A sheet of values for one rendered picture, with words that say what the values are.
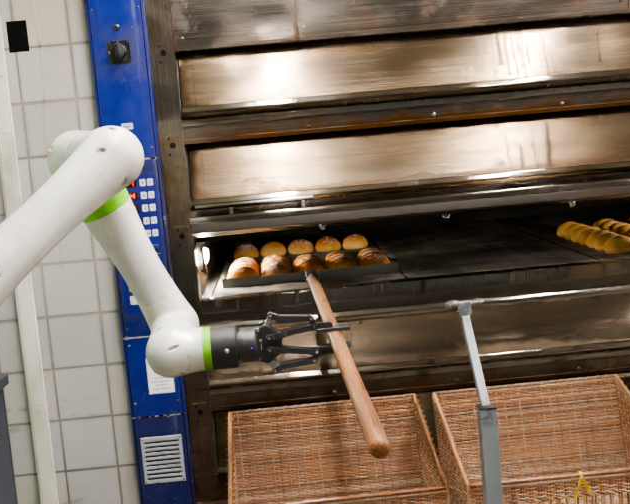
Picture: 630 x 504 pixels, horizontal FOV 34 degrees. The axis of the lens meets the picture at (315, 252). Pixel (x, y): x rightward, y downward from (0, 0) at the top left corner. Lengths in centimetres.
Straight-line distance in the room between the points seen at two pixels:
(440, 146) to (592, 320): 68
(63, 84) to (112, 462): 110
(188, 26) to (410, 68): 64
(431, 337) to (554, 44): 91
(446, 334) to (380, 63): 81
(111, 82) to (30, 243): 110
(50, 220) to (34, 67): 113
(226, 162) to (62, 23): 60
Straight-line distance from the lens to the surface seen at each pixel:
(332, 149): 297
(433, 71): 298
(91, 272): 301
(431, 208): 283
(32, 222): 194
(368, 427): 149
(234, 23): 298
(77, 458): 314
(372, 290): 299
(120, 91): 295
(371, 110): 295
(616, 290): 274
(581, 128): 309
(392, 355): 302
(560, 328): 311
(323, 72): 296
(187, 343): 216
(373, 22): 299
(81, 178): 197
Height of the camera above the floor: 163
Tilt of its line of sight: 7 degrees down
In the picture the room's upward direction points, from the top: 5 degrees counter-clockwise
